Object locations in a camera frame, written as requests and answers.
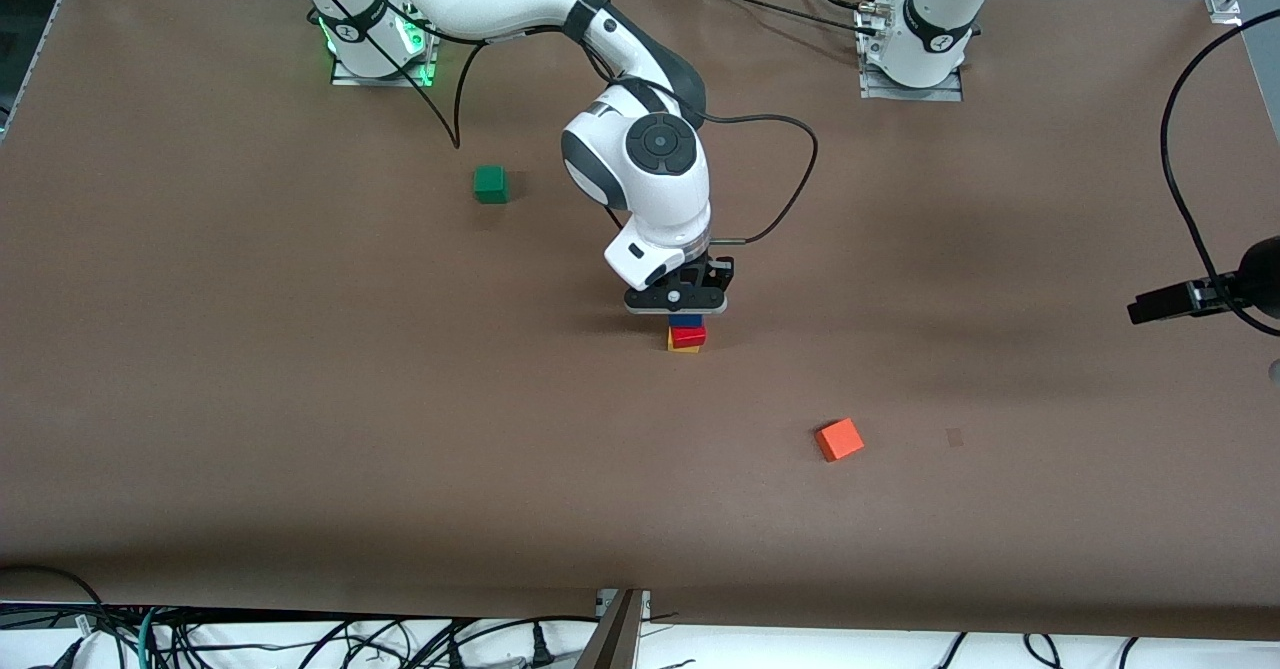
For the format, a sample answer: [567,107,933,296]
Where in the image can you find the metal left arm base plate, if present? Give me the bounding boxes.
[857,1,965,103]

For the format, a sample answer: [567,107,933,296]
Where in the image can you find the long black table cable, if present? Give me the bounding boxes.
[685,0,883,36]

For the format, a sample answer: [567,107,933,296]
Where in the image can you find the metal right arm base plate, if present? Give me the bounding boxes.
[330,9,443,88]

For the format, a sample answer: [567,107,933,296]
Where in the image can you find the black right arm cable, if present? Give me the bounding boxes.
[340,0,820,247]

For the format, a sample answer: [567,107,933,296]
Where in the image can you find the brown table cover sheet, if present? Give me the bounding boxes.
[0,0,1280,642]

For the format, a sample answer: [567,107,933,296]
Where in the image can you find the orange cube block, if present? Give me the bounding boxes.
[815,417,866,463]

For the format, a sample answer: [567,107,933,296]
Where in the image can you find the black looped floor cable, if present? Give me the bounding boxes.
[0,563,109,642]

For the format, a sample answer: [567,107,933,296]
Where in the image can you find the metal bracket beam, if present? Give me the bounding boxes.
[575,587,653,669]

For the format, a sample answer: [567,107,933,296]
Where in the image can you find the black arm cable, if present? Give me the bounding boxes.
[340,0,820,247]
[1045,0,1280,339]

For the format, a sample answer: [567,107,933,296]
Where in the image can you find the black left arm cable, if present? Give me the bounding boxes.
[1045,0,1280,339]

